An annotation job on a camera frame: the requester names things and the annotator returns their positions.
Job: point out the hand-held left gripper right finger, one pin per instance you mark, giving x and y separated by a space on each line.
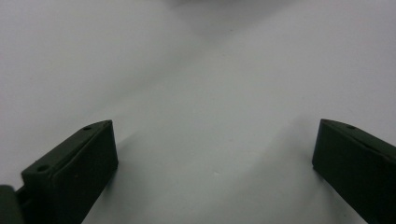
358 168

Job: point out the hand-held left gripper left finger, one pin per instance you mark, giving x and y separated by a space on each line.
74 174

